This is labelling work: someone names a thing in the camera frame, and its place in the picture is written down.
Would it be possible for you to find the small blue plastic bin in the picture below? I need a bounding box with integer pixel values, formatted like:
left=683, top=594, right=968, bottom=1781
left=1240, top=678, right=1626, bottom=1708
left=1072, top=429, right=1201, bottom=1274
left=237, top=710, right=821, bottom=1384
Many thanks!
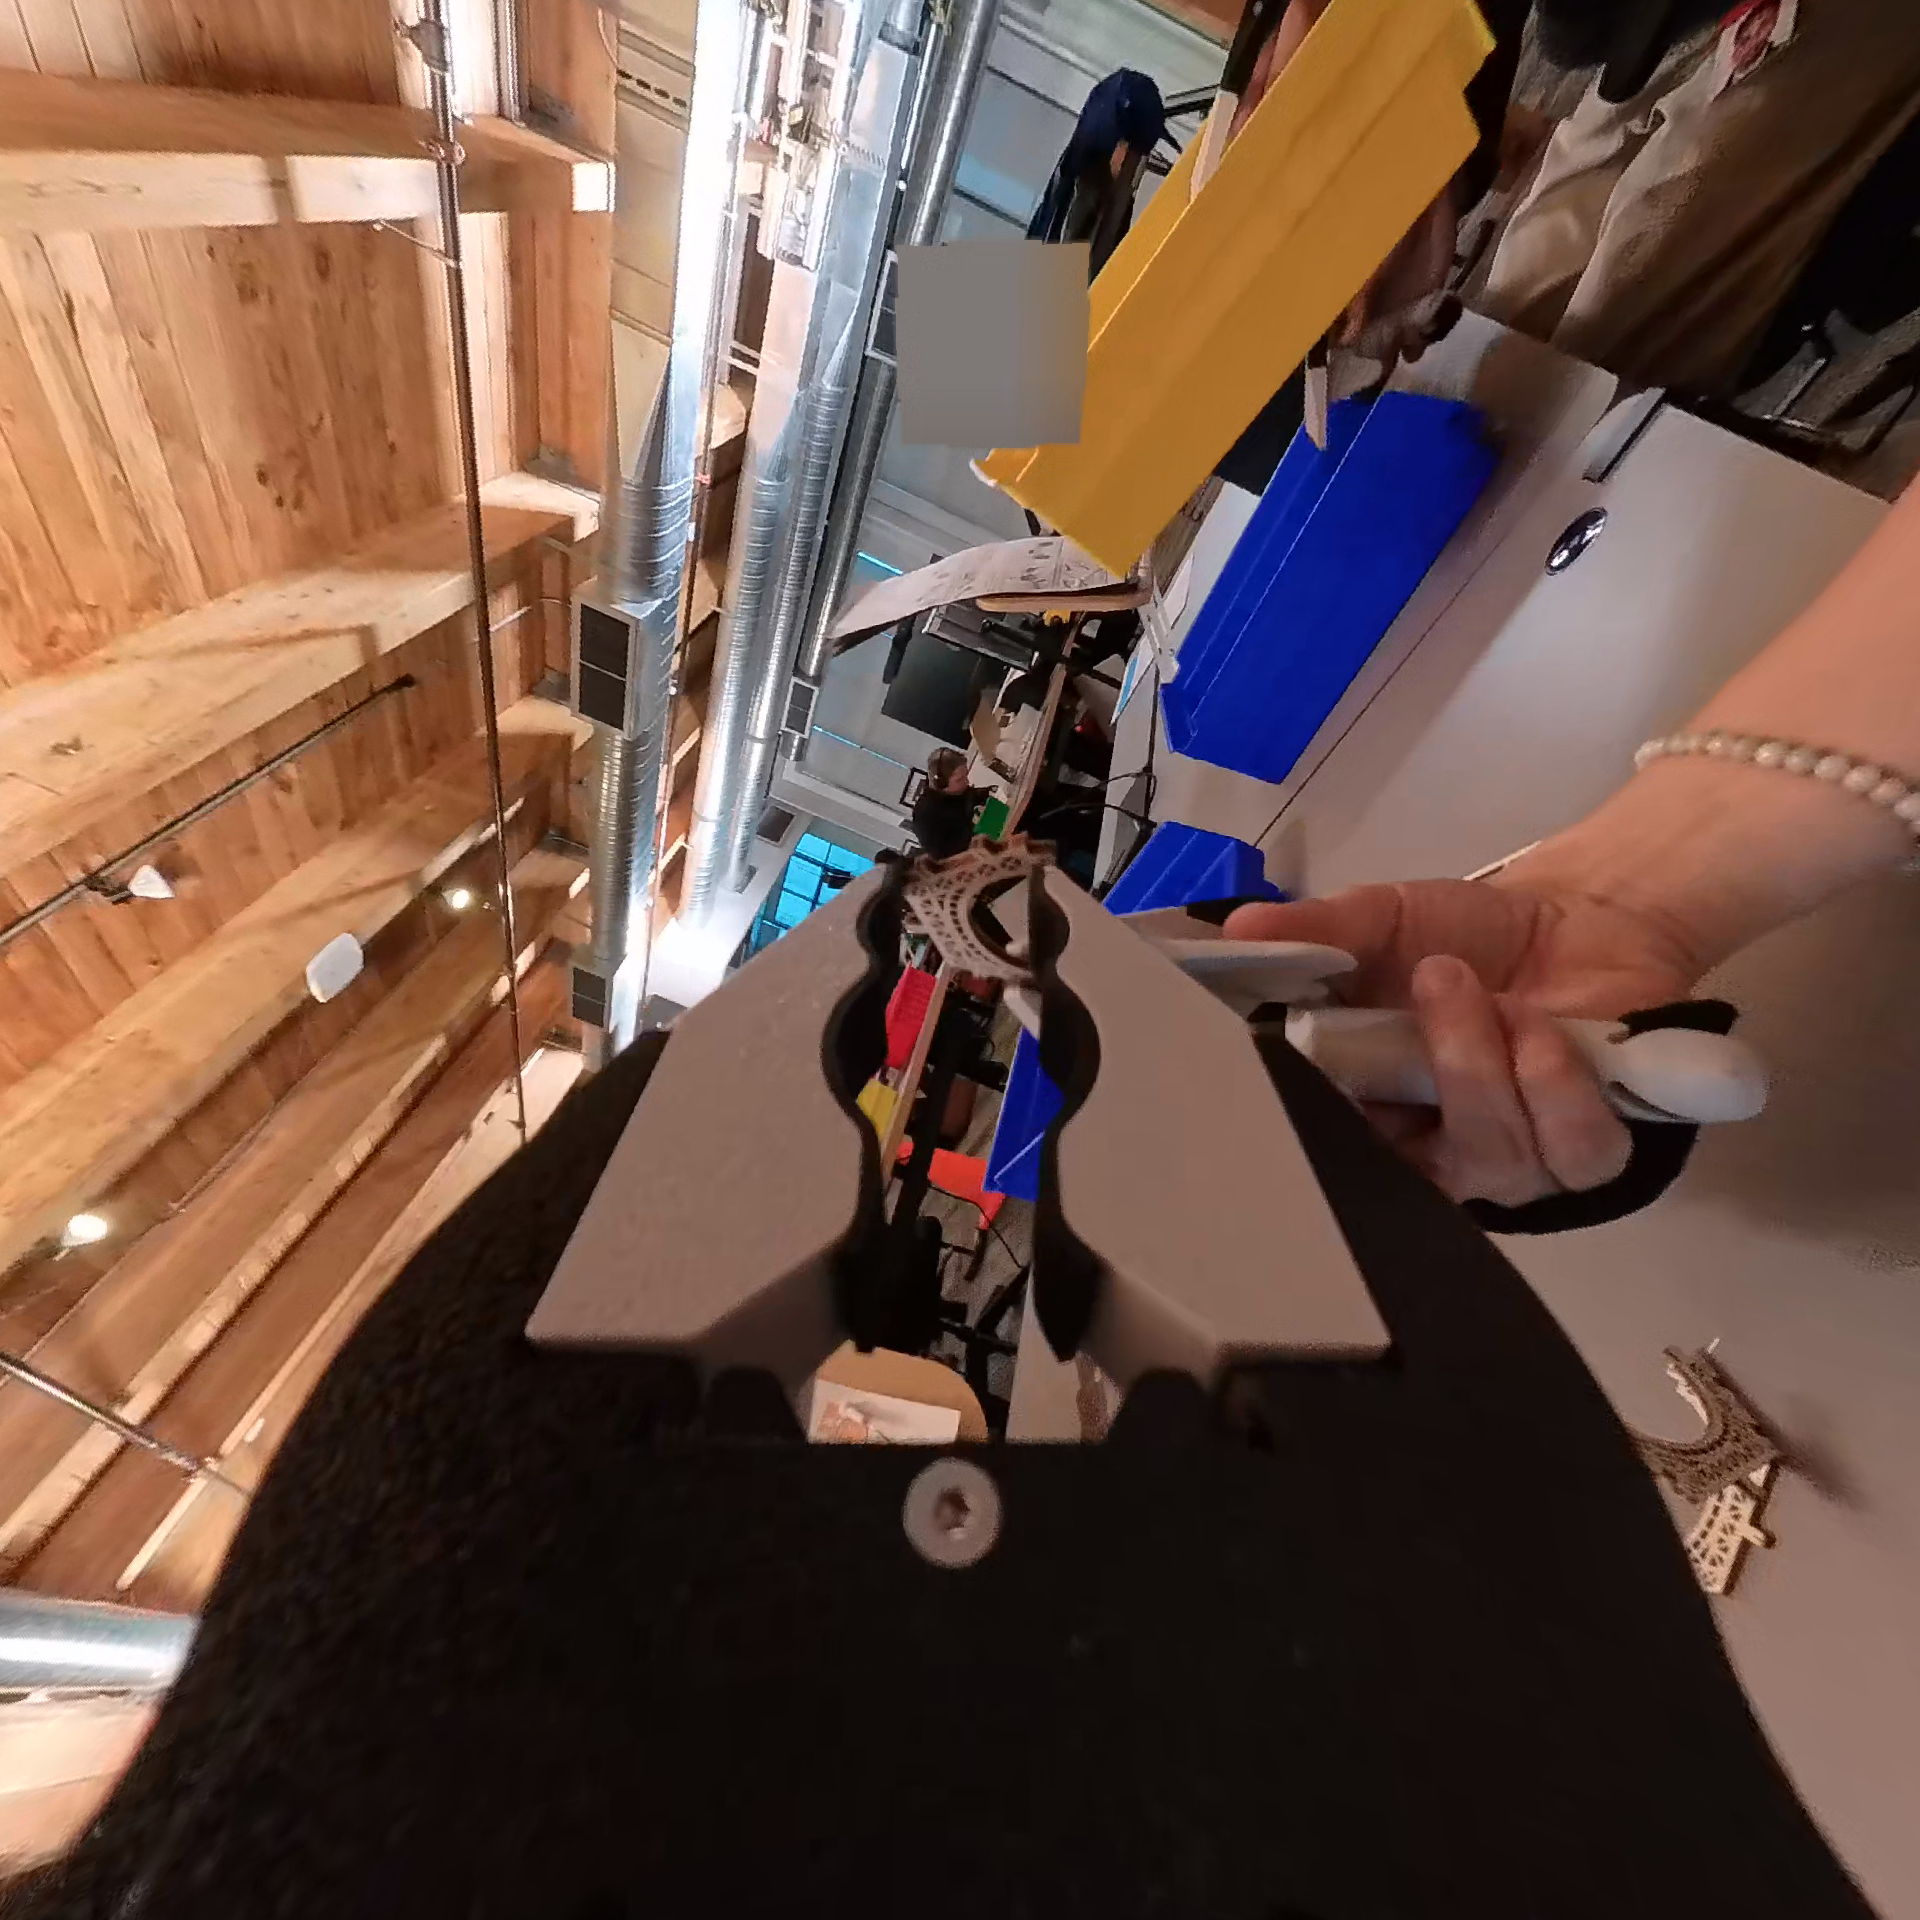
left=1102, top=820, right=1281, bottom=920
left=988, top=1030, right=1069, bottom=1204

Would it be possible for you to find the black monitor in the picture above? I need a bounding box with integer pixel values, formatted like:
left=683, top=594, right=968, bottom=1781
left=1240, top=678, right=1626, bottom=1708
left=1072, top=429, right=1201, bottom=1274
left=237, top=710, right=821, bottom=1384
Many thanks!
left=880, top=619, right=994, bottom=732

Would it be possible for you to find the hanging printed paper sheet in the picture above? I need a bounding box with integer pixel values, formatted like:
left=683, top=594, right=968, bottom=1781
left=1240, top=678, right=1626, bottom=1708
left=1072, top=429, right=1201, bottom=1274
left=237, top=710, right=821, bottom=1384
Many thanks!
left=828, top=534, right=1152, bottom=652

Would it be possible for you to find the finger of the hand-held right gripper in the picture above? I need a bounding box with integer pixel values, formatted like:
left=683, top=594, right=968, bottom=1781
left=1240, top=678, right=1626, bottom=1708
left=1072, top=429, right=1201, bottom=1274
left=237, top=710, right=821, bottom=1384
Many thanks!
left=1117, top=895, right=1296, bottom=964
left=1222, top=940, right=1365, bottom=1019

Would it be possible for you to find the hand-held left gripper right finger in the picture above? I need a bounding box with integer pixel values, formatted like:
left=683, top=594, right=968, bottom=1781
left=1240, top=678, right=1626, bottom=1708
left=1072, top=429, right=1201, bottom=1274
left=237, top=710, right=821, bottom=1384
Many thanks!
left=996, top=871, right=1392, bottom=1390

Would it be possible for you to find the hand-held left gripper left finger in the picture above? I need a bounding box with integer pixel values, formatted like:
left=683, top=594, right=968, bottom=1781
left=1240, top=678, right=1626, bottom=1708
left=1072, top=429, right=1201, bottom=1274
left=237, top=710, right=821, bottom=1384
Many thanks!
left=526, top=861, right=915, bottom=1378

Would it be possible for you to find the grey desk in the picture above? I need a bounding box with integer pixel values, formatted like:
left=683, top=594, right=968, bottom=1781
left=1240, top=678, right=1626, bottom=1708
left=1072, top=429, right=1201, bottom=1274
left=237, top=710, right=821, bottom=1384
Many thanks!
left=1006, top=306, right=1920, bottom=1920

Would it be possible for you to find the silver ventilation duct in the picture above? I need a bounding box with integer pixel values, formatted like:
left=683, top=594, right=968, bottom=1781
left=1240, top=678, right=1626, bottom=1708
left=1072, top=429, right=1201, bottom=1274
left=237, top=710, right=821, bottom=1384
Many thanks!
left=574, top=0, right=710, bottom=1040
left=680, top=0, right=904, bottom=927

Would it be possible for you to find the person's right hand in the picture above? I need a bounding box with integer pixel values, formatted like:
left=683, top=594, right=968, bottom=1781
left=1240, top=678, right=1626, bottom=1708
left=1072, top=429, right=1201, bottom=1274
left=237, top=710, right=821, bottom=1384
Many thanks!
left=1219, top=766, right=1914, bottom=1204

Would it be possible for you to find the dark blue jacket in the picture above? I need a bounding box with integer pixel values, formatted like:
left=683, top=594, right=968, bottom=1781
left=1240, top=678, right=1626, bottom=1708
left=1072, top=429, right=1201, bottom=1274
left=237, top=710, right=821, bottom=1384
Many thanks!
left=1026, top=67, right=1170, bottom=245

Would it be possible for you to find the yellow plastic bin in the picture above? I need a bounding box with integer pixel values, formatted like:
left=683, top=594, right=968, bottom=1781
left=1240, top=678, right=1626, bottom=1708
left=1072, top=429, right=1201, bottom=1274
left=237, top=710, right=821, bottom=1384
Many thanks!
left=979, top=0, right=1497, bottom=576

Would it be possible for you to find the wooden lattice arch piece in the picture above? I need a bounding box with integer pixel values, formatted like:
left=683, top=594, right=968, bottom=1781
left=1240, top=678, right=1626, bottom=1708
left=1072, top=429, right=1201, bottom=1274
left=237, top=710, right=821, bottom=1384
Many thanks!
left=1627, top=1341, right=1790, bottom=1599
left=901, top=836, right=1057, bottom=975

